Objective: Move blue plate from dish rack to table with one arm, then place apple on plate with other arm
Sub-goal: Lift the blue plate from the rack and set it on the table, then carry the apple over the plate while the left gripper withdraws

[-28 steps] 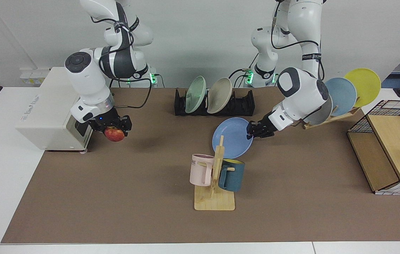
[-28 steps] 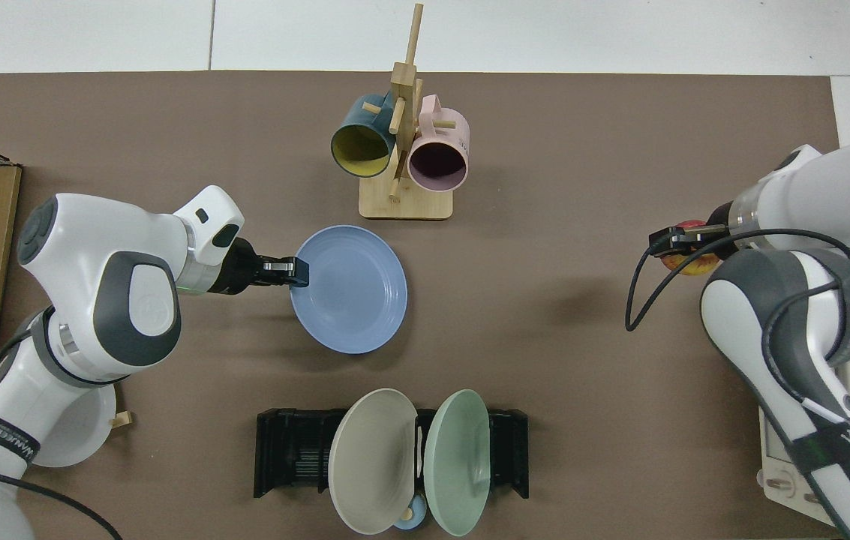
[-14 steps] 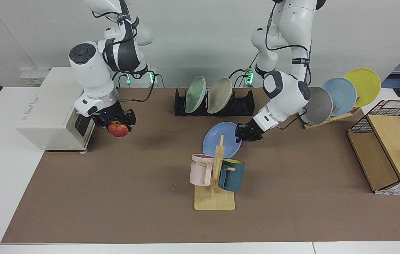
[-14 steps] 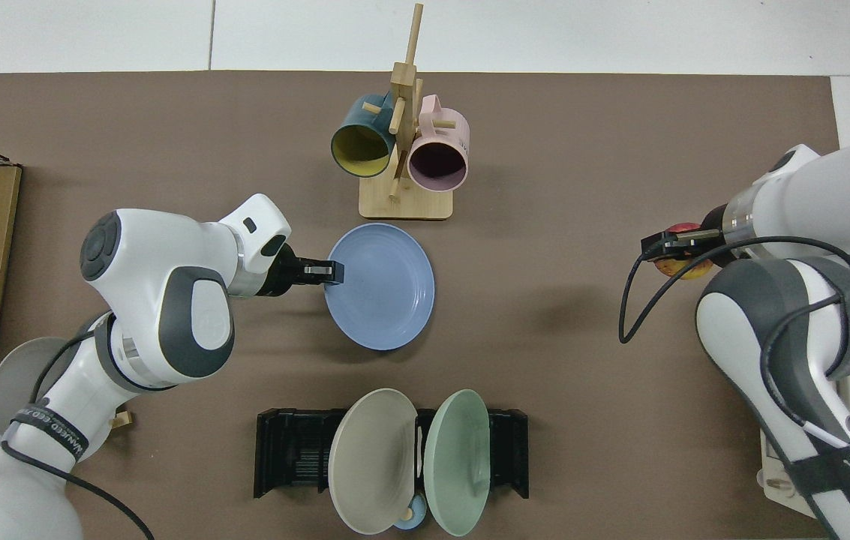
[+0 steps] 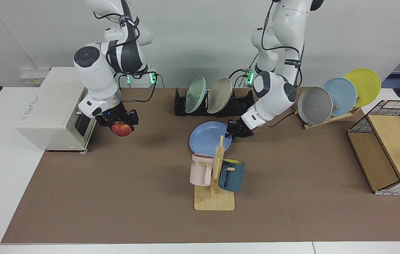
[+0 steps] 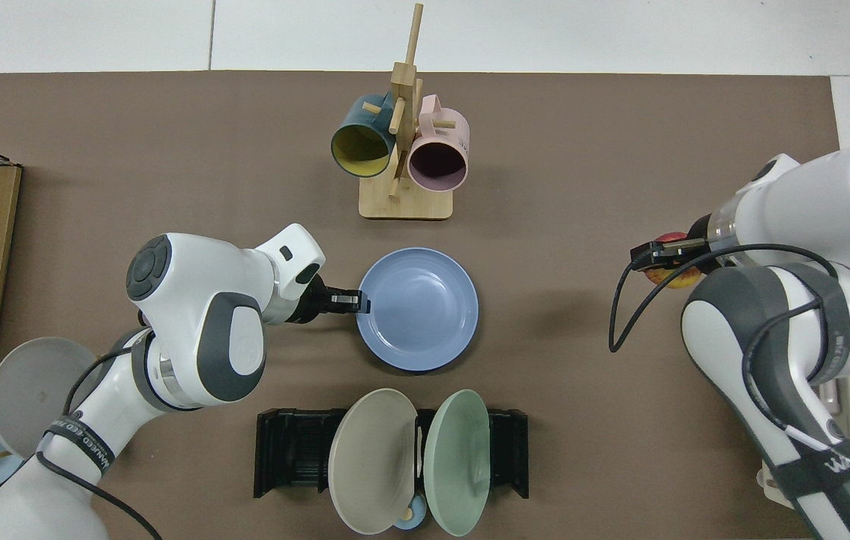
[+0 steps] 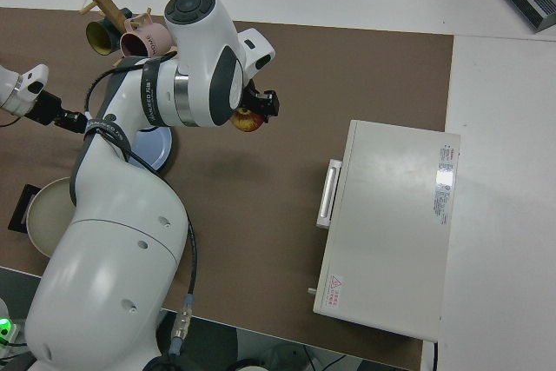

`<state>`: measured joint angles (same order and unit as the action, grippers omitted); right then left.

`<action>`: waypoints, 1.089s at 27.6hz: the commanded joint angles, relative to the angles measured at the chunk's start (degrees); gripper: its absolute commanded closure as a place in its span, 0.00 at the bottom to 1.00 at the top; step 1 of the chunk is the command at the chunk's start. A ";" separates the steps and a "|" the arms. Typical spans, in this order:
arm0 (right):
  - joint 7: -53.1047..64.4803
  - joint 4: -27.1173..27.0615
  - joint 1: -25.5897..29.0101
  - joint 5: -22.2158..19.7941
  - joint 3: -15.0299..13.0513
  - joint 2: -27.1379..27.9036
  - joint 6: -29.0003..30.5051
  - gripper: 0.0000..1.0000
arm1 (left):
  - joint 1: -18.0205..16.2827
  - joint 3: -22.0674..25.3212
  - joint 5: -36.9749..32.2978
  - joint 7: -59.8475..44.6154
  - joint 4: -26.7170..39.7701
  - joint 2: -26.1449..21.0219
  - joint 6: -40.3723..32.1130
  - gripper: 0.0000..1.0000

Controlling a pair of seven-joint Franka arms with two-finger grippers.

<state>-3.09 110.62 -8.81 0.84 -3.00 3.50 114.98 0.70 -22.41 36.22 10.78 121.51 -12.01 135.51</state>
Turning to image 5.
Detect wire basket with wooden floor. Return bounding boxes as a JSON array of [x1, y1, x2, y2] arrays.
[[347, 100, 400, 196]]

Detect dark blue cup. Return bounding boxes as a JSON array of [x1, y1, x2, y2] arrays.
[[218, 159, 246, 193]]

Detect black table cable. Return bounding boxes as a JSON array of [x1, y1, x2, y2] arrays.
[[118, 72, 165, 103]]

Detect wooden plate rack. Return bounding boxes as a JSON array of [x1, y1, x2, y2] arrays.
[[293, 105, 372, 130]]

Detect yellow plate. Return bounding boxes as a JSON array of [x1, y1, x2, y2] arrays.
[[344, 68, 382, 108]]

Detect beige plate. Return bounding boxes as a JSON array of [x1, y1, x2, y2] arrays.
[[207, 77, 233, 114]]

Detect wooden cup stand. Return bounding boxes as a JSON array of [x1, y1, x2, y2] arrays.
[[194, 135, 236, 211]]

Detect white wall socket box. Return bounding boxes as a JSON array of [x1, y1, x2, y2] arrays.
[[19, 67, 52, 87]]

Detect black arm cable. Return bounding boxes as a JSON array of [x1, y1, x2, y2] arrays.
[[92, 0, 141, 77], [261, 0, 305, 86]]

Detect black dish rack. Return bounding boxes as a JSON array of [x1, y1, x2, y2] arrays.
[[174, 88, 257, 116]]

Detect grey plate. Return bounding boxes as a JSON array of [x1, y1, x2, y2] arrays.
[[297, 86, 334, 126]]

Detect brown table cloth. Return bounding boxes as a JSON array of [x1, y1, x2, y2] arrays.
[[1, 86, 400, 244]]

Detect red yellow apple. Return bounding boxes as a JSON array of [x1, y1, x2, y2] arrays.
[[111, 121, 132, 138]]

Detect light blue plate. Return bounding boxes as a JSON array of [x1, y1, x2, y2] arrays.
[[322, 77, 358, 116]]

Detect pink cup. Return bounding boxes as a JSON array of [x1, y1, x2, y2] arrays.
[[189, 153, 215, 187]]

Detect green plate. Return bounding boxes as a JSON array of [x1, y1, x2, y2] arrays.
[[185, 75, 208, 114]]

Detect pale toaster oven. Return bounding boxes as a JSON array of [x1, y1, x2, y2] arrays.
[[15, 67, 96, 153]]

